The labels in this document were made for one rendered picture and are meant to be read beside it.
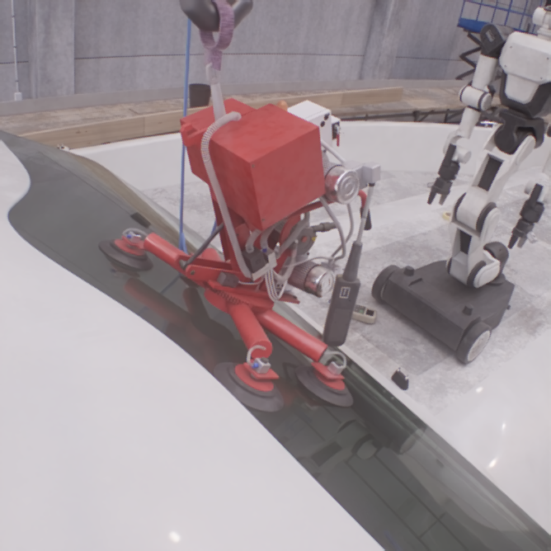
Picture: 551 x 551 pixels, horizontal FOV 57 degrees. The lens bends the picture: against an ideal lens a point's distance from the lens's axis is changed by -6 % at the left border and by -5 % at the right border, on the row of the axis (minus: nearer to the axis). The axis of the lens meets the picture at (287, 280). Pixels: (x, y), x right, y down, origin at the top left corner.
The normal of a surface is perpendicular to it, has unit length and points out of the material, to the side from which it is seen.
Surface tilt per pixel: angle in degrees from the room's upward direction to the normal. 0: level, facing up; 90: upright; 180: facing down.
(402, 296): 90
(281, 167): 90
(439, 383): 0
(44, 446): 21
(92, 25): 90
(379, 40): 90
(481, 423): 12
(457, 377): 0
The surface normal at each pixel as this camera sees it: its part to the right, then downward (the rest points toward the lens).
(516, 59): -0.76, 0.26
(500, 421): 0.30, -0.69
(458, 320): -0.43, -0.41
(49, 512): 0.43, -0.85
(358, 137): 0.40, 0.54
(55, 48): 0.65, 0.49
